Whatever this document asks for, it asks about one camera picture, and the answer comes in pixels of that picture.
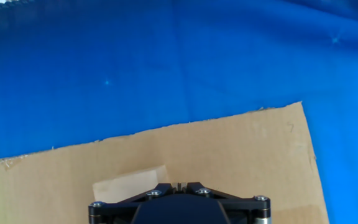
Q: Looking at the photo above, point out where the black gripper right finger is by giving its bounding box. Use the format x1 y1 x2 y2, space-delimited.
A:
178 182 272 224

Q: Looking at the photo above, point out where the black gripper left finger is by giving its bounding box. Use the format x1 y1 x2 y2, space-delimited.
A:
88 182 180 224

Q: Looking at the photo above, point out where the small wooden block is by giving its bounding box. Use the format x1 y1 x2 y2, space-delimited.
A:
91 164 170 205

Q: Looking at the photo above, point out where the brown cardboard sheet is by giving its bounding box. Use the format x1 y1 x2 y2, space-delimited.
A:
0 101 331 224

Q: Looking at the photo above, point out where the blue mountain print cloth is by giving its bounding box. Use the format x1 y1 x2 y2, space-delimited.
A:
0 0 358 224

